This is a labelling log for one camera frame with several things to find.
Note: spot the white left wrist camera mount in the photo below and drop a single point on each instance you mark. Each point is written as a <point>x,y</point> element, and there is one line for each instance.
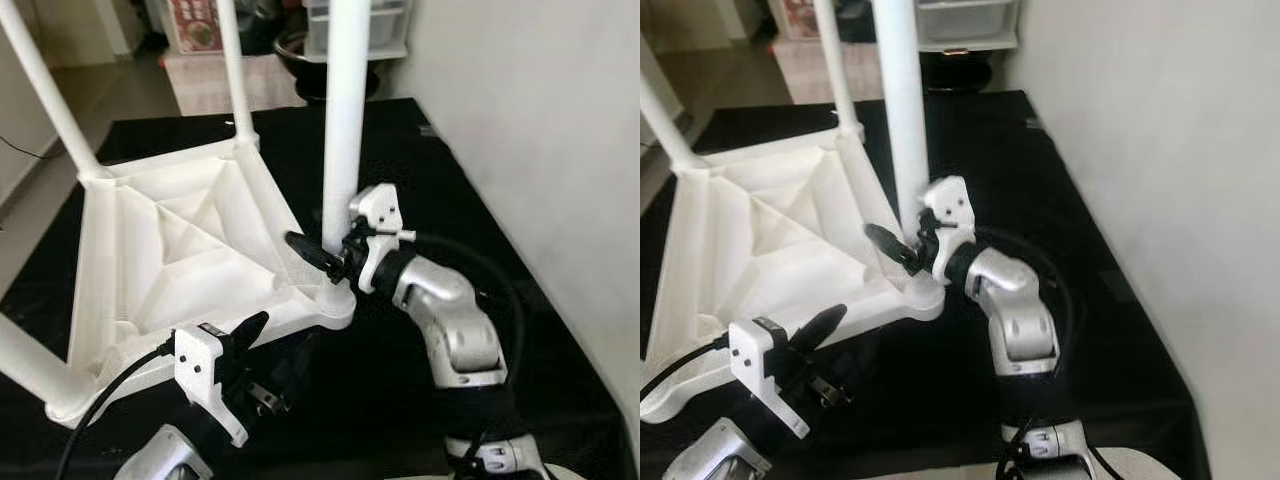
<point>200,365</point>
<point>755,365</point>

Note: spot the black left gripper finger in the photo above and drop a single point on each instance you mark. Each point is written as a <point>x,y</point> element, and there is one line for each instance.
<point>825,325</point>
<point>253,330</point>

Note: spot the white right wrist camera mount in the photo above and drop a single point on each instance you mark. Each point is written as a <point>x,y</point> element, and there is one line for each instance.
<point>380,215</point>
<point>950,205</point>

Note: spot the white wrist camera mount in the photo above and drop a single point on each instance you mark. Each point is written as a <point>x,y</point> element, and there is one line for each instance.
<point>200,365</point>
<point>380,215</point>
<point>755,365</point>
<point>950,205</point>

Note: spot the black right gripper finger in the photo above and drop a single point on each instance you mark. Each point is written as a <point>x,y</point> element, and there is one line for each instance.
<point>890,245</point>
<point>312,253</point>

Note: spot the clear plastic storage container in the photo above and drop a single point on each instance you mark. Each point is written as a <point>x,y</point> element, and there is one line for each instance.
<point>390,30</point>
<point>970,25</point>

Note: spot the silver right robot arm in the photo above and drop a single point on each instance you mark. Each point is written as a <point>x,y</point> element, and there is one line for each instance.
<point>1020,310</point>
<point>450,320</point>

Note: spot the white lace covered stand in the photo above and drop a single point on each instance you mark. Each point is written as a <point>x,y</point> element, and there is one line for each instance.
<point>205,85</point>
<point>800,70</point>

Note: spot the orange lid storage box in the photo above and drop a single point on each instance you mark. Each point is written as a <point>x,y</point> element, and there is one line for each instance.
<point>798,18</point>
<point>192,25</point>

